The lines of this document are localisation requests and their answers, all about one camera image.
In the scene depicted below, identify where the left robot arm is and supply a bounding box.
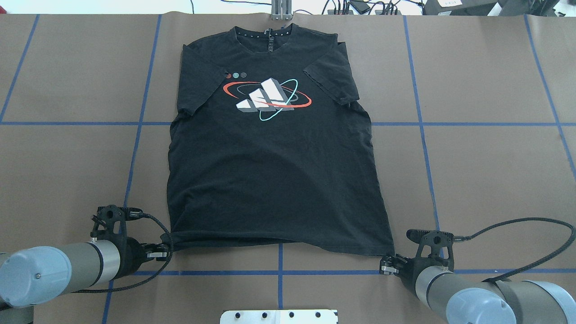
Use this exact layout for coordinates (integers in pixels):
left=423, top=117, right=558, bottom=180
left=0, top=238, right=169, bottom=324

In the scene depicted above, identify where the right braided black cable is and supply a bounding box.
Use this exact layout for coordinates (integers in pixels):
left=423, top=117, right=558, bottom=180
left=454, top=218, right=576, bottom=284

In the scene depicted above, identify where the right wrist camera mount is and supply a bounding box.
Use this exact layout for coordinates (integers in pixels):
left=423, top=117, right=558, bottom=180
left=406, top=229, right=465, bottom=271

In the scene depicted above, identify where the braided black cable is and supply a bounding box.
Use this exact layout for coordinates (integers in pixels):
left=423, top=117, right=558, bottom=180
left=72, top=213, right=174, bottom=294
left=454, top=218, right=576, bottom=284

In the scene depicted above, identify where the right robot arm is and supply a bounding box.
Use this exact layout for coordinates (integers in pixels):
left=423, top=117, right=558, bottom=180
left=380, top=255, right=576, bottom=324

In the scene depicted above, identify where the black t-shirt with logo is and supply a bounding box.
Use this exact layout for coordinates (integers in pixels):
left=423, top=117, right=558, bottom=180
left=167, top=24, right=395, bottom=256

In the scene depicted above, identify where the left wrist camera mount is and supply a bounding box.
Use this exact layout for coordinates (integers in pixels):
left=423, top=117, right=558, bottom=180
left=90, top=205, right=144, bottom=245

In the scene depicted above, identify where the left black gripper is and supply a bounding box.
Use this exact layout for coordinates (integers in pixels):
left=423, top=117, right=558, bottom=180
left=118, top=237, right=170, bottom=278

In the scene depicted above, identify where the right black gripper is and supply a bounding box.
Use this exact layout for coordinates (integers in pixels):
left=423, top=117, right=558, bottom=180
left=379, top=255, right=428, bottom=293

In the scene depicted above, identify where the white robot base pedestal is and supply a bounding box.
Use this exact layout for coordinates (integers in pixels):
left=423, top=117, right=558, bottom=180
left=220, top=308, right=339, bottom=324

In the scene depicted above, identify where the left braided black cable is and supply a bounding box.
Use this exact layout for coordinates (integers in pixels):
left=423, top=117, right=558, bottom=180
left=72, top=213, right=174, bottom=294

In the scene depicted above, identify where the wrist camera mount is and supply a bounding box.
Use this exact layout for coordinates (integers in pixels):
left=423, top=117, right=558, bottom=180
left=406, top=229, right=465, bottom=271
left=90, top=205, right=144, bottom=245

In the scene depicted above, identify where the aluminium frame post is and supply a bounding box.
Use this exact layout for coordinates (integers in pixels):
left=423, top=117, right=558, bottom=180
left=271, top=0, right=293, bottom=21

